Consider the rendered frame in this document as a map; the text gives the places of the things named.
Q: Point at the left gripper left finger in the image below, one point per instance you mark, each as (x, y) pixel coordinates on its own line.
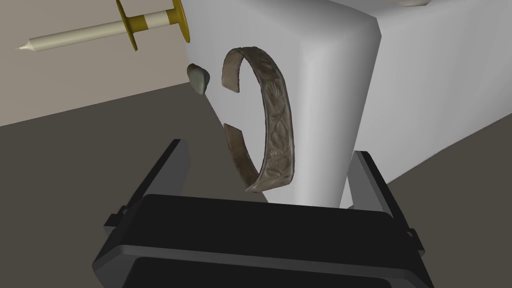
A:
(168, 172)

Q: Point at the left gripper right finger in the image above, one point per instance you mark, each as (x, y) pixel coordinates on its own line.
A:
(370, 184)

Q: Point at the white candle on brass holder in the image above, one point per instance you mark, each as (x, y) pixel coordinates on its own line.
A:
(108, 27)

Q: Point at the white cabinet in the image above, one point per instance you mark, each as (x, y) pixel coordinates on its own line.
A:
(360, 88)

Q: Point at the small grey knob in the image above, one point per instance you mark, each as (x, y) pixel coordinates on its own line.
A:
(198, 78)

